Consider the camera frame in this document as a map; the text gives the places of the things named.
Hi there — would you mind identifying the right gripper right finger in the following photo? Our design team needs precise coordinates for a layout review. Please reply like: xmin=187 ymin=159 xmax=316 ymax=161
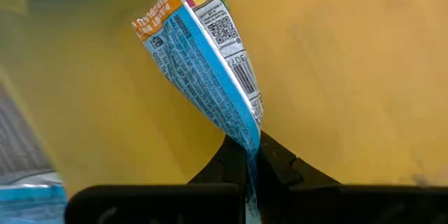
xmin=258 ymin=129 xmax=448 ymax=224

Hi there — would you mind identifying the grey woven mat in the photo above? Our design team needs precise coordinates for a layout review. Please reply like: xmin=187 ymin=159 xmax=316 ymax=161
xmin=0 ymin=83 xmax=57 ymax=183

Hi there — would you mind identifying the blue orange granola bar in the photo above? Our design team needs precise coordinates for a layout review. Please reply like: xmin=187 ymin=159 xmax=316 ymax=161
xmin=131 ymin=0 xmax=264 ymax=224

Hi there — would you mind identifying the yellow plastic tray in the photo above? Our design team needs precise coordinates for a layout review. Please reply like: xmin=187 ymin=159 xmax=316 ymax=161
xmin=0 ymin=0 xmax=448 ymax=200

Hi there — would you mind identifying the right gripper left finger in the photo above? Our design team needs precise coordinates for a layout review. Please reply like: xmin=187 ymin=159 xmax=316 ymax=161
xmin=64 ymin=133 xmax=250 ymax=224

